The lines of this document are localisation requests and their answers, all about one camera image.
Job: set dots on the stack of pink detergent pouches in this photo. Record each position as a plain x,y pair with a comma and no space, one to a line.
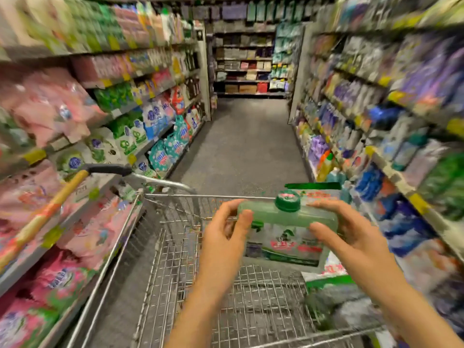
51,105

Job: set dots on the cluster of green cleaner bottles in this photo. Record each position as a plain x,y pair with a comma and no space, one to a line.
446,181

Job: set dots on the row of green white pouches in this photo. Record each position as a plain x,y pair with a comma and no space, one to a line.
116,141

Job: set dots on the row of teal blue pouches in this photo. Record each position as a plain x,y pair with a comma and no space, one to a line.
170,137

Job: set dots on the row of purple cleaner bottles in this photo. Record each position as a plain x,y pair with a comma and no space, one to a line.
319,148

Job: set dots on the store shelving with refill pouches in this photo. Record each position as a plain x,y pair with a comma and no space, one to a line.
65,141

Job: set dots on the distant store shelving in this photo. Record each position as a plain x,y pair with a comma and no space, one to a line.
243,58

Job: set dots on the person's right hand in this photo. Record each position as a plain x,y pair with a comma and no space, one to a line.
362,250

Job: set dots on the grey shopping cart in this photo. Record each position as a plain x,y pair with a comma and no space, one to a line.
217,308

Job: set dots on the person's left hand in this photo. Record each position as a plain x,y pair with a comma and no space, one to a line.
225,253

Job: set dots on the cluster of blue cleaner bottles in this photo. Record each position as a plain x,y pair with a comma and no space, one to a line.
384,195

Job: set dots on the green cleaner box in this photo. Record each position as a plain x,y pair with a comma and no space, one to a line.
290,242

